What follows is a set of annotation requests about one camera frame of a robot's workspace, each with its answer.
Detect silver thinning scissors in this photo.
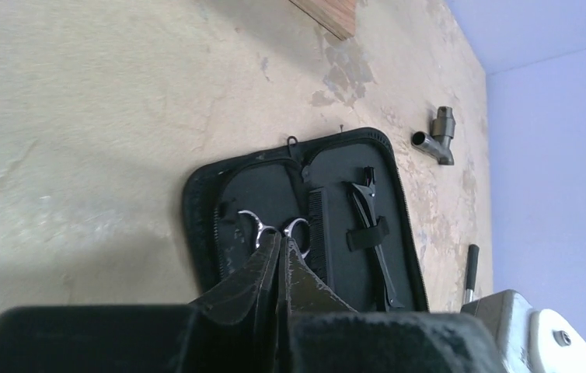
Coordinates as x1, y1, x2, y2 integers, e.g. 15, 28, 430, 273
238, 209, 310, 254

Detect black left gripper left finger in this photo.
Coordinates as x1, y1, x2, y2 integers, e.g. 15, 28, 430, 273
0, 234, 282, 372

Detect wooden board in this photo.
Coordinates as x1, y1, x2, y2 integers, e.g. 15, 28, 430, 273
291, 0, 357, 40

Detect black zippered tool case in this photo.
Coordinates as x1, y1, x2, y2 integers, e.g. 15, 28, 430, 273
181, 127, 429, 312

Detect black hair clip in case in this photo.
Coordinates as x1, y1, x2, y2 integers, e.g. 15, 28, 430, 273
347, 183, 405, 312

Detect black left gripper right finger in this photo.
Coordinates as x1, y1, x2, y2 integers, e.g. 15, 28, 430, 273
278, 239, 504, 372

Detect black hair clip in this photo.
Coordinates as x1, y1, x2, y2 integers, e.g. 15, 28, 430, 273
364, 166, 375, 197
347, 183, 405, 312

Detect black hair comb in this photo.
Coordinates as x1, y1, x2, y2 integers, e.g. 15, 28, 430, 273
305, 187, 335, 290

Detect dark metal pipe fitting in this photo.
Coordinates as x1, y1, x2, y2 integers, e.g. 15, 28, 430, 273
411, 106, 456, 166

